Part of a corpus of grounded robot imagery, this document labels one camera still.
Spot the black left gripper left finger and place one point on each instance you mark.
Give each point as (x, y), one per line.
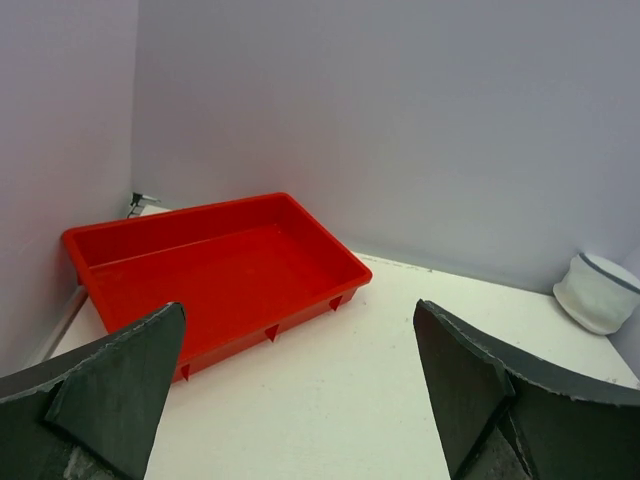
(92, 412)

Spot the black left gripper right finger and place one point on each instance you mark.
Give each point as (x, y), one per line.
(503, 413)

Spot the aluminium corner bracket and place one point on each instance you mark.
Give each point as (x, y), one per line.
(138, 202)

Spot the white mesh laundry bag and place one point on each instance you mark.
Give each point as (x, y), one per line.
(597, 293)

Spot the red plastic tray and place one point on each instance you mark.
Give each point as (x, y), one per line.
(244, 270)

